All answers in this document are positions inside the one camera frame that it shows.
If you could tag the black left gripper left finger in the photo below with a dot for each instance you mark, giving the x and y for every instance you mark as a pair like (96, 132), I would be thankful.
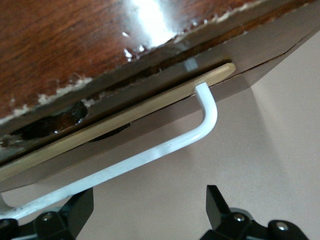
(57, 225)

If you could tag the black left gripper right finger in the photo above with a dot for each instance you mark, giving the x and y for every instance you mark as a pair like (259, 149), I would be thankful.
(232, 225)

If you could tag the dark wooden cabinet box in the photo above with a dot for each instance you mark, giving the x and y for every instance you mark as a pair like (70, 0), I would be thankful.
(62, 37)

